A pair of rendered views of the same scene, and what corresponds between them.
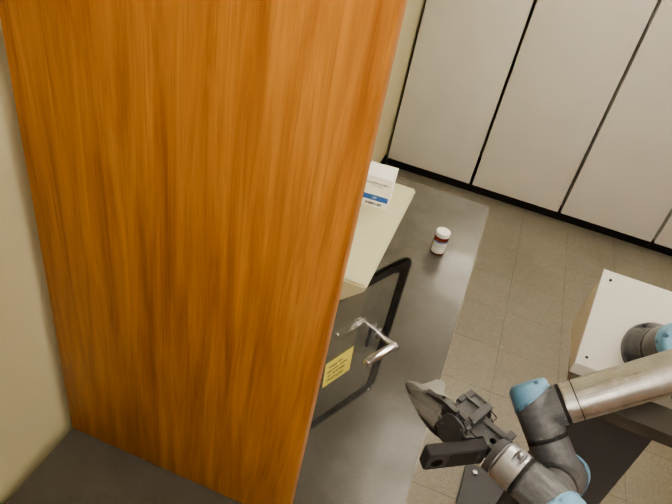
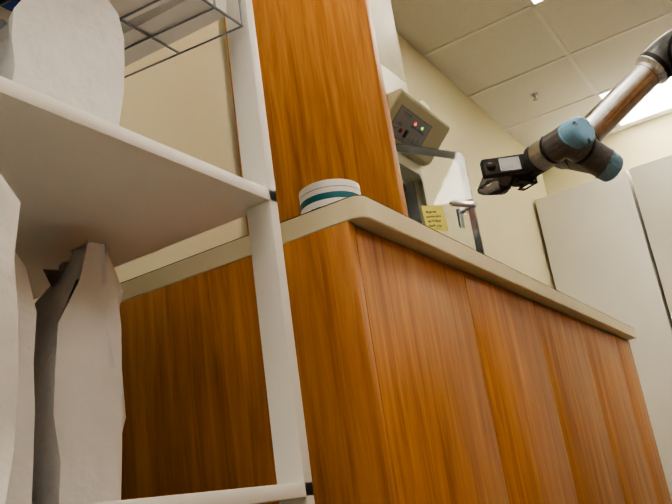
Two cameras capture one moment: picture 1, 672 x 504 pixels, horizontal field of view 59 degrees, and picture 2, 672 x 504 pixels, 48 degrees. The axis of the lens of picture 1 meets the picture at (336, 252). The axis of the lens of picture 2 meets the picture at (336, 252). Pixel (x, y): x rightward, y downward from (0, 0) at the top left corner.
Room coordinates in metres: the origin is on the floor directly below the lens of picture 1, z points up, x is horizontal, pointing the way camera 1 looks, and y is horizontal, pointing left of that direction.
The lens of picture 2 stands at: (-1.15, -0.39, 0.47)
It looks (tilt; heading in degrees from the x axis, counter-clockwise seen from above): 18 degrees up; 18
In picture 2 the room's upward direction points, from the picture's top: 8 degrees counter-clockwise
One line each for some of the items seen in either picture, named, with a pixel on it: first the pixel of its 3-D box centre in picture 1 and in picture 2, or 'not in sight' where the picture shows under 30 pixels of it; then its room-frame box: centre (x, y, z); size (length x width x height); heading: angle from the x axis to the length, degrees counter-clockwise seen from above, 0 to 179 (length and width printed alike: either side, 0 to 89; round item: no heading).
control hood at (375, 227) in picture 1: (356, 244); (412, 129); (0.84, -0.03, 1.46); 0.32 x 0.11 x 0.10; 167
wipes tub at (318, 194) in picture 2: not in sight; (334, 223); (0.26, 0.06, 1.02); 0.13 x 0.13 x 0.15
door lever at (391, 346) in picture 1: (376, 348); (460, 206); (0.86, -0.12, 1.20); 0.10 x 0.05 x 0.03; 140
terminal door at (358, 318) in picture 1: (339, 358); (433, 211); (0.82, -0.05, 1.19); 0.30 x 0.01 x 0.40; 140
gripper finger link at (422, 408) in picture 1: (427, 399); (495, 190); (0.77, -0.23, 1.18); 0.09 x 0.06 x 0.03; 50
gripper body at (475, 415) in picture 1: (474, 431); (523, 168); (0.70, -0.32, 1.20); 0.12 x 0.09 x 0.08; 50
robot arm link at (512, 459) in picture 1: (509, 464); (543, 153); (0.65, -0.37, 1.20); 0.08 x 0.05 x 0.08; 140
